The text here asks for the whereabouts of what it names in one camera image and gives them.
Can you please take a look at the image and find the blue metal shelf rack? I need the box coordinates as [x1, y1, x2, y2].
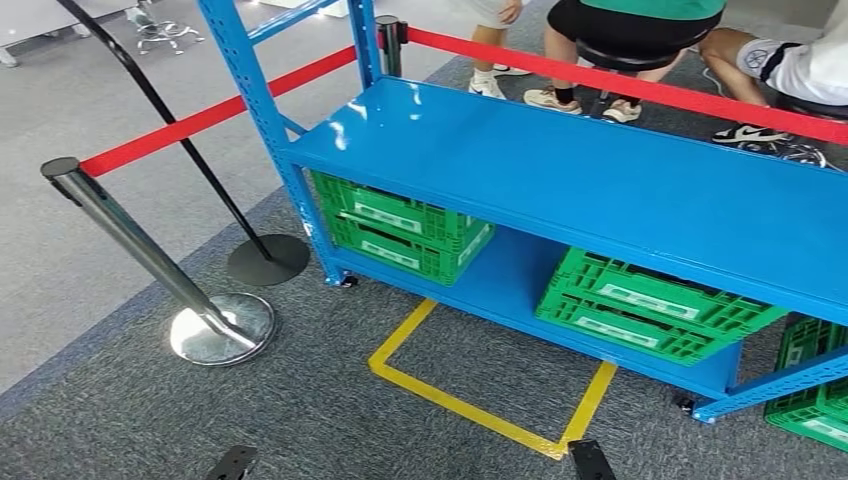
[197, 0, 848, 425]

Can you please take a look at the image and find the black pole stand round base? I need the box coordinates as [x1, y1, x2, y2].
[56, 0, 312, 287]

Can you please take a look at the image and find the person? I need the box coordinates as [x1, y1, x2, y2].
[523, 0, 728, 125]
[453, 0, 533, 101]
[698, 0, 848, 146]

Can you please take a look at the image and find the yellow floor tape square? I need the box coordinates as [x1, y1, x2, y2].
[367, 298, 619, 462]

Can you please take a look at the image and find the red barrier belt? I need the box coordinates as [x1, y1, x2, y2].
[407, 26, 848, 147]
[79, 44, 359, 179]

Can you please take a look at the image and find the black round stool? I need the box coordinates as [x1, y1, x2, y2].
[574, 39, 684, 101]
[738, 92, 848, 172]

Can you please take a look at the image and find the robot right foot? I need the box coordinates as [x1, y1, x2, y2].
[568, 438, 617, 480]

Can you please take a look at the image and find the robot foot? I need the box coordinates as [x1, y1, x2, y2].
[203, 445, 260, 480]
[568, 438, 617, 480]

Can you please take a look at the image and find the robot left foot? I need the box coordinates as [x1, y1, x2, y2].
[203, 445, 260, 480]

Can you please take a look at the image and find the chrome stool base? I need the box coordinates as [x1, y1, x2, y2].
[125, 0, 207, 56]

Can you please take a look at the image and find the white desk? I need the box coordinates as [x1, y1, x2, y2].
[0, 0, 140, 69]

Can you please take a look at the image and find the chrome stanchion post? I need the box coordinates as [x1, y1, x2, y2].
[39, 156, 277, 368]
[374, 14, 409, 79]

